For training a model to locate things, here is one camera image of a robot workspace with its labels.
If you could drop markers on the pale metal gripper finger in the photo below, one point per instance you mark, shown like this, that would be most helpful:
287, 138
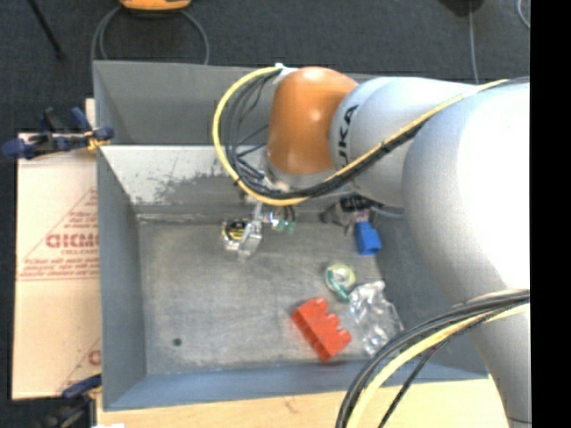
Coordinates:
248, 251
252, 232

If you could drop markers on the round black and yellow object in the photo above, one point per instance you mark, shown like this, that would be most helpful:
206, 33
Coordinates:
233, 230

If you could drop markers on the grey metal bin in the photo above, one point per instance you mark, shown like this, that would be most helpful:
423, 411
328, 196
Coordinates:
214, 292

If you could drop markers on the red toy brick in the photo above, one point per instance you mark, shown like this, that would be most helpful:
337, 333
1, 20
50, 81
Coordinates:
322, 328

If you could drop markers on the blue block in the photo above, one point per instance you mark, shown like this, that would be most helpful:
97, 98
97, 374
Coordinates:
367, 240

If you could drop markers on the clear crumpled plastic bag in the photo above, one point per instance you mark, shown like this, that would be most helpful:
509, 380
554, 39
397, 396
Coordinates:
374, 319

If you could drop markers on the brown cardboard board red print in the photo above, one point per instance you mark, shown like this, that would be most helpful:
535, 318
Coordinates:
53, 310

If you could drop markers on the black cylinder on white bracket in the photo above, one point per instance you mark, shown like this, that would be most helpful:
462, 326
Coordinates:
353, 205

